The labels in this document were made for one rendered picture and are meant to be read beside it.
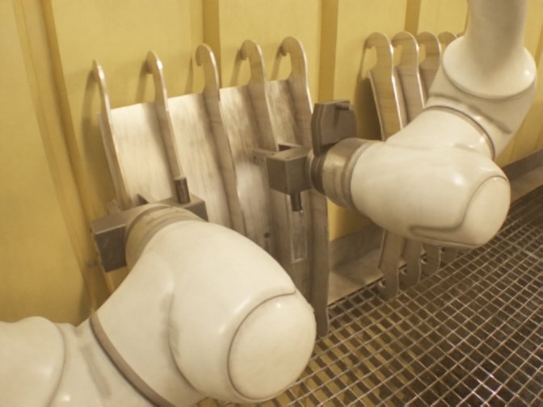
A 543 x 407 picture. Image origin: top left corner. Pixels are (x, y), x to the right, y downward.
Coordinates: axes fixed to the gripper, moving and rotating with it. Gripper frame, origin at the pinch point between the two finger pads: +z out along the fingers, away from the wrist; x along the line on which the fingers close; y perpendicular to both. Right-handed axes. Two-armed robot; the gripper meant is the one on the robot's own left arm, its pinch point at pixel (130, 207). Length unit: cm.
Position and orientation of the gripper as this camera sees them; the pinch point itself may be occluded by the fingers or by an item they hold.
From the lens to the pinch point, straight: 57.8
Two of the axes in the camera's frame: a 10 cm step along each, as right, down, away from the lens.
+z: -5.2, -2.3, 8.2
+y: -1.2, -9.4, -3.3
